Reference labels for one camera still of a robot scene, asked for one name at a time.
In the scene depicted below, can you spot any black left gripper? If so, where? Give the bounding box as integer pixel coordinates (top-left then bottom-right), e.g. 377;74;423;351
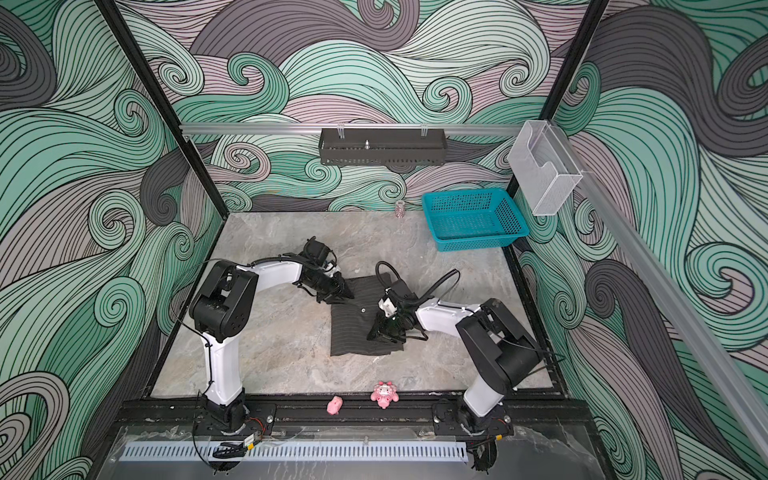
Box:
304;271;353;304

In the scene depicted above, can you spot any dark grey pinstripe shirt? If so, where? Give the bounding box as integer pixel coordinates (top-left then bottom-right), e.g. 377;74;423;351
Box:
330;276;404;357

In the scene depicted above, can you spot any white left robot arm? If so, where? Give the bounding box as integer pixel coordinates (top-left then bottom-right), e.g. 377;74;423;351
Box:
189;237;354;434

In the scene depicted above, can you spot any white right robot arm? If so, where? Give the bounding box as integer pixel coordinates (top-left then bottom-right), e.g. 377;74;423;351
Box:
367;261;544;436

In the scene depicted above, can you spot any pink poker chip stack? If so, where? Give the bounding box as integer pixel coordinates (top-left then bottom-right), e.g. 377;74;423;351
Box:
395;200;406;219

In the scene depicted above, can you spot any pink plush pig toy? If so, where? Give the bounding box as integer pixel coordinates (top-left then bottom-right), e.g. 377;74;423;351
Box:
370;381;399;409

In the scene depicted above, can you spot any small pink toy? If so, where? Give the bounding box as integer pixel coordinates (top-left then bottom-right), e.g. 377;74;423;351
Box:
326;396;343;415

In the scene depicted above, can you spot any teal plastic basket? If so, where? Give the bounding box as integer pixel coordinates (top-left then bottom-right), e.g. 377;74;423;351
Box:
422;188;530;252

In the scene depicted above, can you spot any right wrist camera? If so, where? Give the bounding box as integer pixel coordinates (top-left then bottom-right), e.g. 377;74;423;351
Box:
378;297;398;318

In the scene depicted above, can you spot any black wall shelf tray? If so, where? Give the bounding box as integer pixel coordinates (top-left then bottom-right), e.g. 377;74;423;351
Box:
318;129;448;171

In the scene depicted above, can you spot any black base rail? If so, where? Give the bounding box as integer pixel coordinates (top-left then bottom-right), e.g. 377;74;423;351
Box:
116;391;591;437

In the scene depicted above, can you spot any aluminium wall rail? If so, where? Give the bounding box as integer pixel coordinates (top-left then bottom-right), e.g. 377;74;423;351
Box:
180;122;523;137

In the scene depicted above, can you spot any clear plastic wall bin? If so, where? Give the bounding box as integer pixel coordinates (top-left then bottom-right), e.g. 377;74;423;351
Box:
507;120;583;217

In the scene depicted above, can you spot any white slotted cable duct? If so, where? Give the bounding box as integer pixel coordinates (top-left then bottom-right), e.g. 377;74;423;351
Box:
118;441;469;463

